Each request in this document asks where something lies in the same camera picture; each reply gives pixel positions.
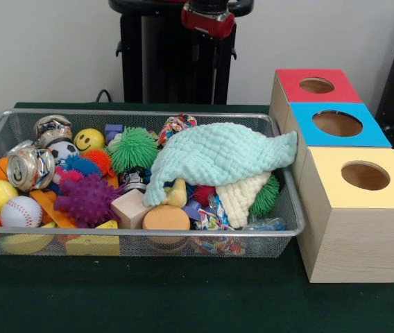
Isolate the clear wrapper with blue print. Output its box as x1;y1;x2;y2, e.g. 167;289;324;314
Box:
242;217;286;232

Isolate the yellow smiley face ball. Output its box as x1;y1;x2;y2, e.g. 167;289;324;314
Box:
74;128;105;153

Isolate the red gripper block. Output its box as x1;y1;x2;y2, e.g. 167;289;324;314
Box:
180;3;237;40

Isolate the wooden cube block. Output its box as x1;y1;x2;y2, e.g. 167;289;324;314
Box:
111;189;155;230

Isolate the cream knitted cloth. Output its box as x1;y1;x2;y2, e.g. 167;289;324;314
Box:
214;171;271;228

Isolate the mint green cloth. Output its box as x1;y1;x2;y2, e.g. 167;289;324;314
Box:
144;123;299;207

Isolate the dark green table cloth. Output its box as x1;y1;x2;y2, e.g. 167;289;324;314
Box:
0;103;394;333

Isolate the green spiky ball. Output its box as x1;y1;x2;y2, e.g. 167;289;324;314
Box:
250;175;281;218
110;126;160;174

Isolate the purple spiky ball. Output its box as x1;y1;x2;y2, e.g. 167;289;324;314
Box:
53;172;123;228

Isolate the wooden three-hole sorting box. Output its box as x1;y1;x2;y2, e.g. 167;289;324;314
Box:
268;68;394;284

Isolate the crushed silver can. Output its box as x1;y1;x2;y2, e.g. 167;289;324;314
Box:
6;141;56;192

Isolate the white baseball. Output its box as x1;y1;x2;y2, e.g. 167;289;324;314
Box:
0;196;44;228

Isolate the clear mesh bin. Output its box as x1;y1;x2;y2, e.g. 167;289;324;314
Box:
0;109;306;259

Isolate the orange round disc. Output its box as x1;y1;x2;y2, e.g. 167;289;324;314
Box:
143;205;191;245

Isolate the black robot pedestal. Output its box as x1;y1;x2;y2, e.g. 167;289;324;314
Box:
109;0;255;105

